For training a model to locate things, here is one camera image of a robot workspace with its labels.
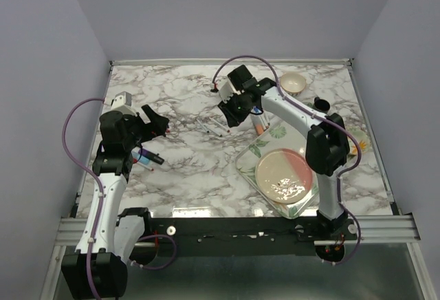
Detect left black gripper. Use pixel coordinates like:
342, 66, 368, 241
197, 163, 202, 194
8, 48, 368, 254
123, 104, 169, 150

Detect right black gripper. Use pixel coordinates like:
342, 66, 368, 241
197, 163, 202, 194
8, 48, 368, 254
217, 92, 253, 128

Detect orange highlighter clear cap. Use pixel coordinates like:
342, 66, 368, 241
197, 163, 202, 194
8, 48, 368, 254
252, 116, 265, 136

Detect black capped white marker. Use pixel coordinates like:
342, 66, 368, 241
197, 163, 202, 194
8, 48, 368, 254
206, 122, 223, 137

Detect white pen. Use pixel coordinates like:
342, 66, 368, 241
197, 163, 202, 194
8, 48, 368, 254
196, 118, 210, 133

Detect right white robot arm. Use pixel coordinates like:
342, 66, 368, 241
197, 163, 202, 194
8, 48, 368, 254
218, 65, 349, 239

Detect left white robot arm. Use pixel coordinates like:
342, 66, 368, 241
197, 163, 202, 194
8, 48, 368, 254
61, 105, 169, 299

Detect red thin marker left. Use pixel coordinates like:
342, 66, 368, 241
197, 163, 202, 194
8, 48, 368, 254
137, 162, 154, 171

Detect striped cream bowl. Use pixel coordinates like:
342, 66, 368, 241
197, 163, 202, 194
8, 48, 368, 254
280, 72, 307, 96

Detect floral rectangular tray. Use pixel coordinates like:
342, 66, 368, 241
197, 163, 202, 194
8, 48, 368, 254
235, 120, 336, 219

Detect pink and cream plate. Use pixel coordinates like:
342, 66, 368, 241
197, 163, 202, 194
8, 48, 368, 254
255, 149, 314, 204

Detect small black cup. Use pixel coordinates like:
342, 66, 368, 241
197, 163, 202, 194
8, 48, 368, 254
313, 97, 331, 113

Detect black mounting base bar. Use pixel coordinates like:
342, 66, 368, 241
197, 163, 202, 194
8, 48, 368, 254
134, 216, 357, 257

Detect yellow floral bowl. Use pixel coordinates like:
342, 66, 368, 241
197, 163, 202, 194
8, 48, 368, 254
347, 127, 371, 156

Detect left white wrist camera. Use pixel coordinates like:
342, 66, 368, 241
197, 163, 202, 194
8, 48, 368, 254
102, 92, 137, 116

